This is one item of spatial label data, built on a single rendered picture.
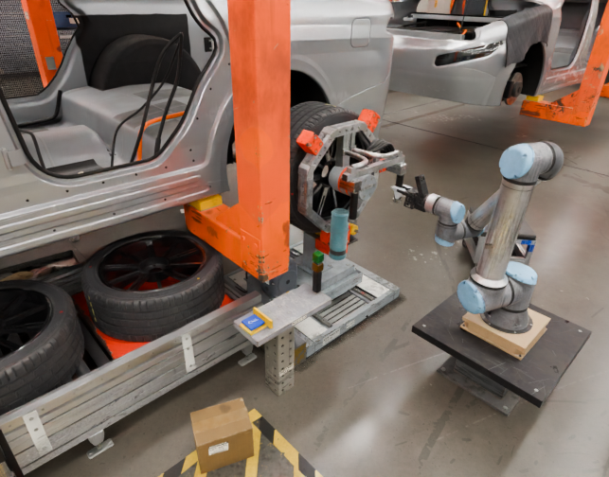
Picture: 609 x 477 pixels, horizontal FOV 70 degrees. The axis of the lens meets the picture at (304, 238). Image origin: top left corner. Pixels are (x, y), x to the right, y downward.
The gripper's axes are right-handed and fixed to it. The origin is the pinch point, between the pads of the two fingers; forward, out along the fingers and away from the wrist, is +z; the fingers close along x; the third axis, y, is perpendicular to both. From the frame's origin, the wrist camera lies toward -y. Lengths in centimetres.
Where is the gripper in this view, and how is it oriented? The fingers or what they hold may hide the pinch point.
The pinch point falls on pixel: (395, 185)
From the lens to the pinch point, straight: 223.7
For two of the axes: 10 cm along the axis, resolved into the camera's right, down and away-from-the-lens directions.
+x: 7.4, -3.2, 6.0
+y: -0.2, 8.7, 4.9
